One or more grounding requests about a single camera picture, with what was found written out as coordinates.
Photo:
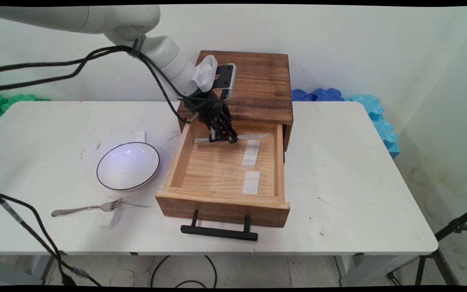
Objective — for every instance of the long white rest block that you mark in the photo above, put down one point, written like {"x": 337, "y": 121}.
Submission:
{"x": 107, "y": 219}

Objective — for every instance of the white table leg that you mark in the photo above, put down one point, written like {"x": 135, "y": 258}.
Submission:
{"x": 363, "y": 269}

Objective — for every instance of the white plate with black rim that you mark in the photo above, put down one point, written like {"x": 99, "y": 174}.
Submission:
{"x": 128, "y": 166}

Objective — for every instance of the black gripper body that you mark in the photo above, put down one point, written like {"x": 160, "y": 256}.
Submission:
{"x": 207, "y": 107}

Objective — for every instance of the flat white cutlery rest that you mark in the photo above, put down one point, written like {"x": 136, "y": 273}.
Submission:
{"x": 251, "y": 183}

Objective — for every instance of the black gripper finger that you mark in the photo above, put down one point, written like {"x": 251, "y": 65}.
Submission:
{"x": 217, "y": 132}
{"x": 229, "y": 129}

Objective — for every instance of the black tripod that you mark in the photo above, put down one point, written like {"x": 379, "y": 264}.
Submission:
{"x": 454, "y": 227}

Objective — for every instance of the light blue foam mat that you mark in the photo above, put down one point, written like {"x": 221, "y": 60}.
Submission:
{"x": 381, "y": 125}

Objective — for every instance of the dark brown wooden cabinet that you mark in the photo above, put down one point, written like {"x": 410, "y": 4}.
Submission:
{"x": 262, "y": 89}

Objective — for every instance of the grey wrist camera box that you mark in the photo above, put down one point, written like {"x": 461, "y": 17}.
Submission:
{"x": 225, "y": 77}

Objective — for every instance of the silver fork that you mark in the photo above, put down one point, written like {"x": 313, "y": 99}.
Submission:
{"x": 106, "y": 205}

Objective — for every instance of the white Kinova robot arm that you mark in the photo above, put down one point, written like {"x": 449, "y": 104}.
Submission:
{"x": 95, "y": 18}

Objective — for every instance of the silver table knife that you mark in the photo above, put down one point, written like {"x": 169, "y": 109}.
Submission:
{"x": 253, "y": 136}

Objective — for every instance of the dark blue foam mat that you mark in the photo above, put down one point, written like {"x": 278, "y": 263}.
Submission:
{"x": 318, "y": 95}

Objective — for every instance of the white ribbed camera mount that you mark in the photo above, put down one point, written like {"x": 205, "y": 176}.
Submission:
{"x": 205, "y": 73}

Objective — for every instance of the small white rest block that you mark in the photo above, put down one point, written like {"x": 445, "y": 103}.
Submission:
{"x": 140, "y": 136}

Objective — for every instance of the white cutlery rest with dent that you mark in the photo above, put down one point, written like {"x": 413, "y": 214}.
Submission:
{"x": 251, "y": 154}

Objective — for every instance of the light wooden drawer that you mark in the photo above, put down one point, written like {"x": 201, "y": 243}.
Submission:
{"x": 217, "y": 170}

